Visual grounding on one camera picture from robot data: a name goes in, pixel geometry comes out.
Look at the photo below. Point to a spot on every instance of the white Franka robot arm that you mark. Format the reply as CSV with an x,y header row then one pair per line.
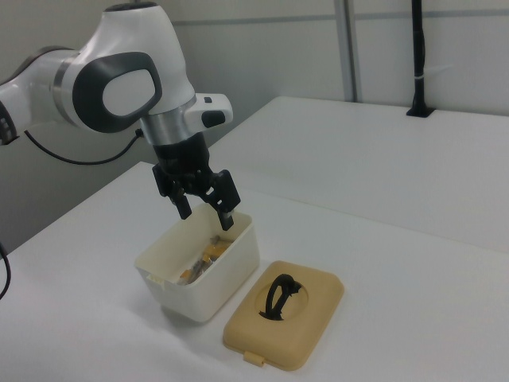
x,y
131,47

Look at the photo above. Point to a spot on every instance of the tan plastic case lid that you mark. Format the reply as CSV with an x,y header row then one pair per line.
x,y
318,302

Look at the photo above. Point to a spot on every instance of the white plastic tool case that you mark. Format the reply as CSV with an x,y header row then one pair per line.
x,y
222,286

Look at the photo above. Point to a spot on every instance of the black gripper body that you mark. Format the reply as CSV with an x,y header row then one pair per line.
x,y
181,159

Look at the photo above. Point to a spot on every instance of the black pole with base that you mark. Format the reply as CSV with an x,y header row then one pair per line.
x,y
418,59

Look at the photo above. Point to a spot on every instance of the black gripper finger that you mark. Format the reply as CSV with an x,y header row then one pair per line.
x,y
226,191
183,203

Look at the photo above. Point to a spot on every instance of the yellow small tool part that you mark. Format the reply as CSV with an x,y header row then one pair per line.
x,y
186,275
215,251

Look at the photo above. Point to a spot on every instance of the grey metal bits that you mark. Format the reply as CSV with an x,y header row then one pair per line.
x,y
197,267

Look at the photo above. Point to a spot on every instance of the grey partition post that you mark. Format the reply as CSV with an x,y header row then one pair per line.
x,y
350,47

